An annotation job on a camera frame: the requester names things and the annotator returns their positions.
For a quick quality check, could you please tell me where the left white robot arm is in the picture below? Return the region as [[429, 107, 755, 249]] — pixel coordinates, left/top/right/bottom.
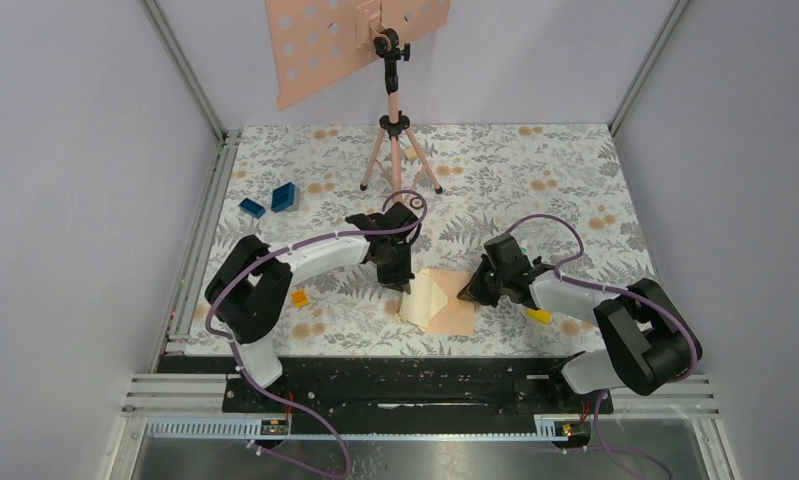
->
[[205, 203, 424, 411]]

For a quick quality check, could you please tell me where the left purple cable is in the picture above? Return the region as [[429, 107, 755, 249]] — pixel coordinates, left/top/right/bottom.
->
[[204, 190, 429, 480]]

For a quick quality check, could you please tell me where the floral patterned table mat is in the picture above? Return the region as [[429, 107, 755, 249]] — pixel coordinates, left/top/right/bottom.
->
[[204, 124, 654, 357]]

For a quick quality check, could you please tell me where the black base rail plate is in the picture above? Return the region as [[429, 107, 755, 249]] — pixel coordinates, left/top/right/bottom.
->
[[157, 354, 685, 439]]

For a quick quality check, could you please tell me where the tan paper envelope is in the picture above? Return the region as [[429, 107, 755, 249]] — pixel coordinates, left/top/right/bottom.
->
[[398, 269, 476, 336]]

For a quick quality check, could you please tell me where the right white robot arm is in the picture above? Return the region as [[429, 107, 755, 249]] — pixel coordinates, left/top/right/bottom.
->
[[458, 234, 702, 412]]

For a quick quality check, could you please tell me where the small blue toy brick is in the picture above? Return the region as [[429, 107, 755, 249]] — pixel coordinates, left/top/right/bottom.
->
[[238, 198, 266, 219]]

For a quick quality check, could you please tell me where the pink perforated music stand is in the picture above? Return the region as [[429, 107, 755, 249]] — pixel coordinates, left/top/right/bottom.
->
[[263, 0, 453, 200]]

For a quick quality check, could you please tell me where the orange square toy brick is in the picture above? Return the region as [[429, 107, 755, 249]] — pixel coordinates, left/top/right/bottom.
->
[[290, 290, 310, 309]]

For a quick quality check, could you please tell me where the yellow toy brick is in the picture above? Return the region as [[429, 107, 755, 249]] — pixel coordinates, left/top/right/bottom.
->
[[526, 309, 552, 325]]

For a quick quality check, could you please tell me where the large blue toy brick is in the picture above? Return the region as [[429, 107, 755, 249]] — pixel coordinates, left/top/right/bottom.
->
[[271, 182, 300, 213]]

